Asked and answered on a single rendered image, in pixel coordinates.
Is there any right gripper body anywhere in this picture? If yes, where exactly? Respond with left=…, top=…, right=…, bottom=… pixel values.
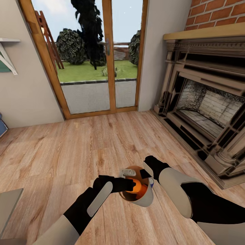
left=140, top=169, right=151, bottom=179

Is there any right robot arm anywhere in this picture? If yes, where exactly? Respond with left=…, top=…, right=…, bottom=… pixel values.
left=140, top=156, right=245, bottom=245

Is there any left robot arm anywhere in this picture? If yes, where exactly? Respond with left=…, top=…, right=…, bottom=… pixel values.
left=32, top=168, right=136, bottom=245

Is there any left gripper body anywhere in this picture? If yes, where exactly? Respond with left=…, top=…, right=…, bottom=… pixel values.
left=117, top=177, right=134, bottom=192

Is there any trash can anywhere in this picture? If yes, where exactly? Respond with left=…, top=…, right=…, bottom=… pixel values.
left=119, top=166, right=154, bottom=207

